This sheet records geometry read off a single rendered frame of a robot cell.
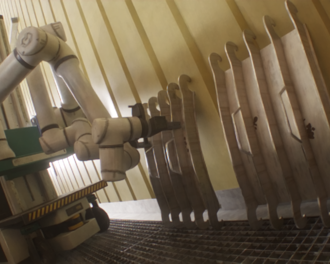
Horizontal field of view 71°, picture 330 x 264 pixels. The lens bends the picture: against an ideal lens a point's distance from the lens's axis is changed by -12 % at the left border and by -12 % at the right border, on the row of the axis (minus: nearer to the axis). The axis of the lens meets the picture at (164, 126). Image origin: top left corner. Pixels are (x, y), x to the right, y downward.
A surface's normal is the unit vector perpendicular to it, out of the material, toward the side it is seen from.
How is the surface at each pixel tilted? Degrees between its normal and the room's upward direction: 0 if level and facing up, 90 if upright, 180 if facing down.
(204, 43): 90
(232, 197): 90
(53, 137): 82
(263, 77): 90
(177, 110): 90
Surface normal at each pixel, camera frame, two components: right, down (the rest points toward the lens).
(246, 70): -0.84, -0.18
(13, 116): 0.83, -0.38
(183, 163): 0.54, -0.29
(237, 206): -0.76, 0.26
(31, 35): -0.16, -0.02
